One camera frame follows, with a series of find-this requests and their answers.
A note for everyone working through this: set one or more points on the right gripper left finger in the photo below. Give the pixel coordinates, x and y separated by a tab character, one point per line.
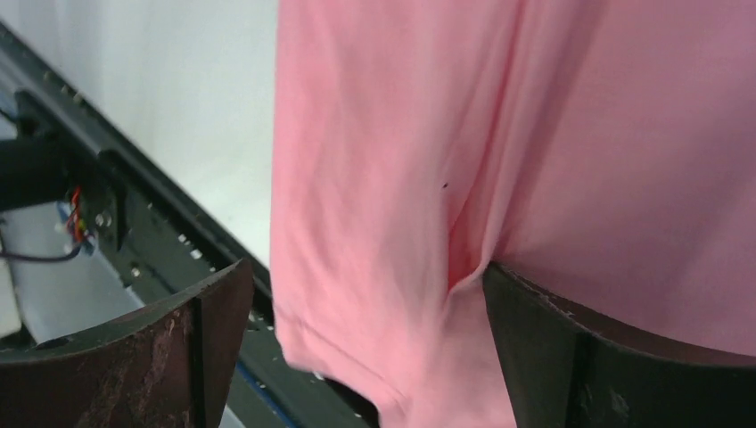
168	364

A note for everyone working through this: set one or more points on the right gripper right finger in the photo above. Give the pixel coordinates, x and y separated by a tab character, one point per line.
566	365

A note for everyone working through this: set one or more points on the light pink t-shirt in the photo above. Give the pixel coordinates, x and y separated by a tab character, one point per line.
603	149

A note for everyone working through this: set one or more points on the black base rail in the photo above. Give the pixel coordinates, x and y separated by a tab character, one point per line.
137	308

